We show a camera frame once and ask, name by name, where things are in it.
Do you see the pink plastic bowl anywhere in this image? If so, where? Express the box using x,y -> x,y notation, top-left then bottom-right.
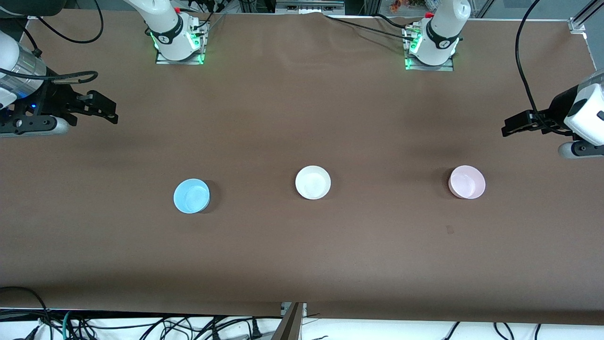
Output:
448,165 -> 486,200

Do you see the light blue plastic bowl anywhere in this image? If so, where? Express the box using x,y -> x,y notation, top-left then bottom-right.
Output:
173,178 -> 211,214

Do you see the white plastic bowl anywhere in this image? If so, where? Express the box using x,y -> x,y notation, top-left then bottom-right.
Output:
295,165 -> 332,200

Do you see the brown table cover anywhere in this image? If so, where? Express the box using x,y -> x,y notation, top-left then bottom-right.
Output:
0,12 -> 604,326

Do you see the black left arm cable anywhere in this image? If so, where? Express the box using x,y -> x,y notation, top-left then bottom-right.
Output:
515,0 -> 567,137

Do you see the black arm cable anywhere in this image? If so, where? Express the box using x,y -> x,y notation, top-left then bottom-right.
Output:
0,0 -> 105,86
515,0 -> 567,137

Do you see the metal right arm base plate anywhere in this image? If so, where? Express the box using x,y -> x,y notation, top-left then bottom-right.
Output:
155,14 -> 207,66

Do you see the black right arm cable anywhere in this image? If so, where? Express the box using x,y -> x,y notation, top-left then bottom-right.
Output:
0,0 -> 105,86

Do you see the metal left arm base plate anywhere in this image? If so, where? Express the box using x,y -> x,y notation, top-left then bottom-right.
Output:
404,26 -> 455,72

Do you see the short black table cable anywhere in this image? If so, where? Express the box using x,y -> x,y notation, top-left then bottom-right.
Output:
374,13 -> 410,29

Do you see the long black table cable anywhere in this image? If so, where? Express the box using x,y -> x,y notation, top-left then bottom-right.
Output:
325,16 -> 416,41

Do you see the black looped floor cable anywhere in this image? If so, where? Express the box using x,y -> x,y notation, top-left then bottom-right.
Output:
0,285 -> 54,340

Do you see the grey metal bracket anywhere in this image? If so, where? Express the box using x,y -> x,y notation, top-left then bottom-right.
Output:
276,0 -> 345,14

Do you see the black power plug cable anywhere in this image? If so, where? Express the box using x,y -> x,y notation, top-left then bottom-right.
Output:
208,317 -> 284,340

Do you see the aluminium profile post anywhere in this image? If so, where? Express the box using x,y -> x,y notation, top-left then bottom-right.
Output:
272,302 -> 308,340

